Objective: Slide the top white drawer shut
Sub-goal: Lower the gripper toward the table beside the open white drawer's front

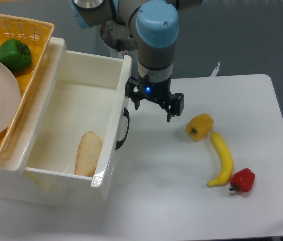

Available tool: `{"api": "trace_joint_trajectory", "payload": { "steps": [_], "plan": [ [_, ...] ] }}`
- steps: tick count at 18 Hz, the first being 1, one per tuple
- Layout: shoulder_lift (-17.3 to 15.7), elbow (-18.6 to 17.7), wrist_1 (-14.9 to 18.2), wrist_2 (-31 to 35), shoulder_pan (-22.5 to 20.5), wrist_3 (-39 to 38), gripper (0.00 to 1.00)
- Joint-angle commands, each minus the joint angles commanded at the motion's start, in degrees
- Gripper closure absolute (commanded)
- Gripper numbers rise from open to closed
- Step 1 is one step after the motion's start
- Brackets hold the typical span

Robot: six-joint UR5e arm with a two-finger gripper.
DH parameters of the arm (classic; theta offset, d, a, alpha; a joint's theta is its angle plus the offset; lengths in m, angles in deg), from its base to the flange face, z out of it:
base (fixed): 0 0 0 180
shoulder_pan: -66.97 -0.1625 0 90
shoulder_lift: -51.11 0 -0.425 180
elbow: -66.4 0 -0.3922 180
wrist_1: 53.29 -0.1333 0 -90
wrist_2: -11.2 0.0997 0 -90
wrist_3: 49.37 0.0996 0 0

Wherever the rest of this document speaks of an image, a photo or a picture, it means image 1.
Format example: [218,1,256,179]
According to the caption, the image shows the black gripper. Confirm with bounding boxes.
[124,74,184,122]

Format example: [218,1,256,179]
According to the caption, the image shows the white top drawer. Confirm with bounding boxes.
[28,51,132,200]

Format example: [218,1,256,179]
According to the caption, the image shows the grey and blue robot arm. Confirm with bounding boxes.
[70,1,202,121]

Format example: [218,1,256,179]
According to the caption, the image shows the white drawer cabinet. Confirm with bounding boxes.
[0,37,67,205]

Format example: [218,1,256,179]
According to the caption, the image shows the yellow bell pepper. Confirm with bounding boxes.
[186,113,214,141]

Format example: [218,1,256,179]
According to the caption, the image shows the bread slice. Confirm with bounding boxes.
[74,131,103,177]

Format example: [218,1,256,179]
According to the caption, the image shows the yellow banana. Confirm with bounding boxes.
[207,131,234,187]

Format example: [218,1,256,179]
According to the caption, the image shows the red bell pepper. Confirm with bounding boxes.
[229,168,255,193]

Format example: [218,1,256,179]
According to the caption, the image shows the yellow woven basket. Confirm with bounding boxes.
[0,14,54,153]

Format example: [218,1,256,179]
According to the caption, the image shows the green bell pepper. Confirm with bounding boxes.
[0,39,32,72]

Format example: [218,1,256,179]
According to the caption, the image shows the black top drawer handle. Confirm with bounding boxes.
[115,107,130,150]

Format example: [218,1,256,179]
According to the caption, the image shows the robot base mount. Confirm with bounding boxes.
[100,20,137,59]

